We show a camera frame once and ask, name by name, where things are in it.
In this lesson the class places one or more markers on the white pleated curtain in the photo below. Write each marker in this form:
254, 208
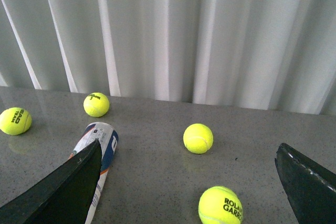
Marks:
258, 54

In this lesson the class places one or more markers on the plain yellow tennis ball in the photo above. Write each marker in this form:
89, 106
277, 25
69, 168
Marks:
198, 138

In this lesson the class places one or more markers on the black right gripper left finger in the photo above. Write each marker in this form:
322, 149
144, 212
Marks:
64, 196

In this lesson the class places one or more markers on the clear Wilson tennis ball can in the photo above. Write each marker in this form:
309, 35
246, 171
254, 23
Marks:
108, 139

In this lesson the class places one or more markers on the Roland Garros tennis ball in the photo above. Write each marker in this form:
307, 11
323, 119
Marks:
220, 204

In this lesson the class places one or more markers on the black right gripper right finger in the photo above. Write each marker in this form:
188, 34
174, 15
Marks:
310, 187

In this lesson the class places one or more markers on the Head Team tennis ball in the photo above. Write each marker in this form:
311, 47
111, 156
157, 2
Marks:
15, 121

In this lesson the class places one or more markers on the Wilson 3 tennis ball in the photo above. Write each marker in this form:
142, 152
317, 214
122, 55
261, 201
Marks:
96, 104

